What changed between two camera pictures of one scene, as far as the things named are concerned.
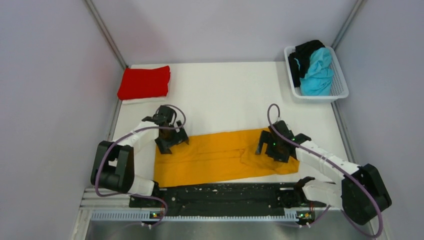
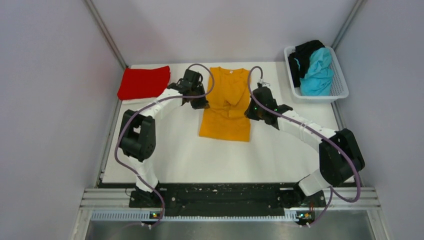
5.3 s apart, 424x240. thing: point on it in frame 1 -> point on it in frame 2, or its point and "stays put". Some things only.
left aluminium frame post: (105, 29) stays put
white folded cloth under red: (130, 101) stays put
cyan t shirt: (318, 81) stays put
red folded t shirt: (138, 83) stays put
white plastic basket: (339, 88) stays put
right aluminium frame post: (346, 25) stays put
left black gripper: (179, 136) -> (203, 103)
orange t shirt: (216, 155) -> (224, 116)
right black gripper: (267, 137) -> (250, 114)
